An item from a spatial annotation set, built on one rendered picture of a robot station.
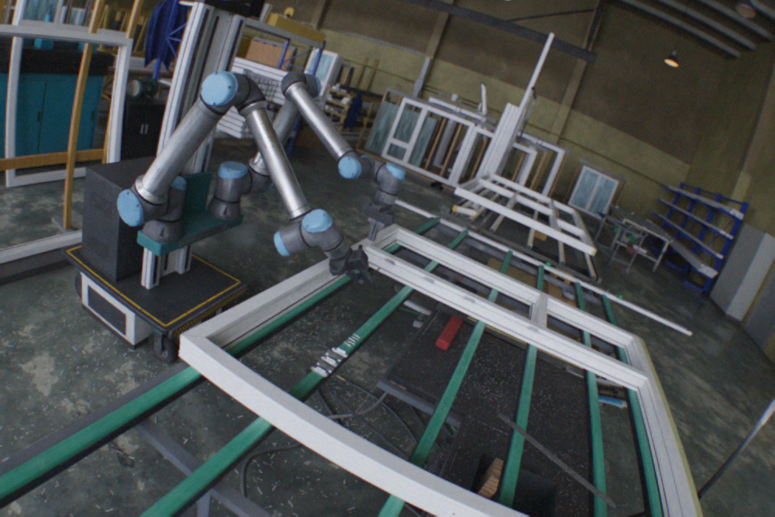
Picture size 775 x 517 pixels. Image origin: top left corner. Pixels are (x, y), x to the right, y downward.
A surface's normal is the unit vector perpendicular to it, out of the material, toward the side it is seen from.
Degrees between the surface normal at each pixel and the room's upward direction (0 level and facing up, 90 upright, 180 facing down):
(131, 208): 95
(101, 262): 90
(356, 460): 90
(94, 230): 90
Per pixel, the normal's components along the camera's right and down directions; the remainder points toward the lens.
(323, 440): -0.36, 0.18
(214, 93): -0.10, 0.17
